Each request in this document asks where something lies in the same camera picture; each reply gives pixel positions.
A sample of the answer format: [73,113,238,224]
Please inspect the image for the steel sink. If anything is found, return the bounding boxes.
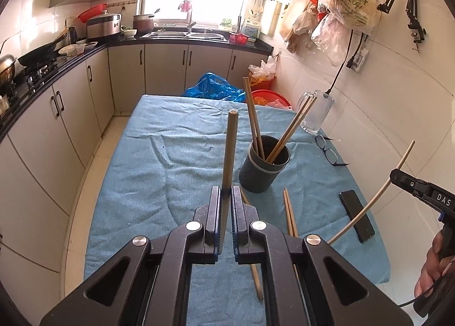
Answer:
[142,31,227,42]

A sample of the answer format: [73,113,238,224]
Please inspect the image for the blue plastic bag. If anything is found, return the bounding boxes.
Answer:
[182,72,246,103]

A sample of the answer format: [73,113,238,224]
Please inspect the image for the hanging plastic bags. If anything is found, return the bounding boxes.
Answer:
[279,0,381,67]

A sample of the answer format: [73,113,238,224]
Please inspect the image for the black power cable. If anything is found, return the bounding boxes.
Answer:
[324,29,369,96]

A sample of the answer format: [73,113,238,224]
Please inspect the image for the black frame eyeglasses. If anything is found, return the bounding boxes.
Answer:
[315,134,349,167]

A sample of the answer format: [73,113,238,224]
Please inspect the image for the silver rice cooker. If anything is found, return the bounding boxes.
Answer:
[86,13,122,40]

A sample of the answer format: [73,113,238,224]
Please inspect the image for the black utensil holder cup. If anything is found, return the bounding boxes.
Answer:
[239,143,291,194]

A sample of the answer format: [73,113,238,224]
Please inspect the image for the red plastic basin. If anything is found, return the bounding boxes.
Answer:
[252,90,291,110]

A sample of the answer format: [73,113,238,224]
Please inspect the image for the dark red cooking pot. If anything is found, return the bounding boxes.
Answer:
[133,14,154,34]

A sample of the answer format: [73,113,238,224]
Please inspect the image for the black wok pan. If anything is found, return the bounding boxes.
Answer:
[18,27,69,67]

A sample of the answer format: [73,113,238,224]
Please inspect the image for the kitchen base cabinets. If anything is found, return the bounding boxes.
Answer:
[0,43,275,319]

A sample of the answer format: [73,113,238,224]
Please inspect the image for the red small basket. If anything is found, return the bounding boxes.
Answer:
[229,33,248,45]

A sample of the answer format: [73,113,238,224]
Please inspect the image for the clear glass beer mug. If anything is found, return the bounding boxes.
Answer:
[297,90,334,135]

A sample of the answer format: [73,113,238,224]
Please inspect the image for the black smartphone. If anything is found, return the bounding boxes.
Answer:
[339,190,375,244]

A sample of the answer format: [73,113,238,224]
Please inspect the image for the right hand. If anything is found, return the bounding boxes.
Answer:
[414,231,454,297]

